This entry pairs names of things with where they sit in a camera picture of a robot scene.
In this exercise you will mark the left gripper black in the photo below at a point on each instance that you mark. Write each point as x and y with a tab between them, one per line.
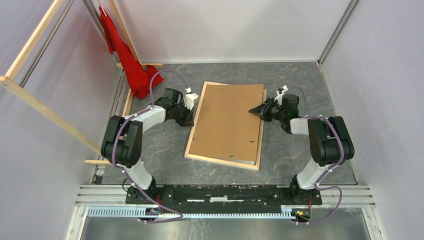
189	121

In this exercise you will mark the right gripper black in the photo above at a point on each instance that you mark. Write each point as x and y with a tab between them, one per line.
262	110

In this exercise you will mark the wooden picture frame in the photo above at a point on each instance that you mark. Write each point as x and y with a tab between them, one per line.
258	149

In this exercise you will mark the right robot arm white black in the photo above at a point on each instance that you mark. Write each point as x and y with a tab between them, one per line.
330	143

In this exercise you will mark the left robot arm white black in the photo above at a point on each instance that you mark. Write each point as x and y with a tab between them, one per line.
123	138

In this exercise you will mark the red cloth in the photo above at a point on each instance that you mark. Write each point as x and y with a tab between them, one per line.
138	76

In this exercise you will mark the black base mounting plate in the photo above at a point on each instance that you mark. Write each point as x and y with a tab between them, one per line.
232	199

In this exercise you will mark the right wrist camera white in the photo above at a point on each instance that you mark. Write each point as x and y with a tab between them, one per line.
280	93

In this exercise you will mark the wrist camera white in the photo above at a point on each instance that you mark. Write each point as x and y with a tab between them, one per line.
190	98
280	93

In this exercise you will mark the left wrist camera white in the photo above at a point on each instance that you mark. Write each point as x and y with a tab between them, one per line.
190	98

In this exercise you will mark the grey slotted cable duct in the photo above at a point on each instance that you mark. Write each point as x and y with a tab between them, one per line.
152	213

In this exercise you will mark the aluminium rail base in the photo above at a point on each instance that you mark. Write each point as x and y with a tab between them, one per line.
353	196

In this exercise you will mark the wooden rack frame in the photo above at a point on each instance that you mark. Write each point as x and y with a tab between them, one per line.
76	78

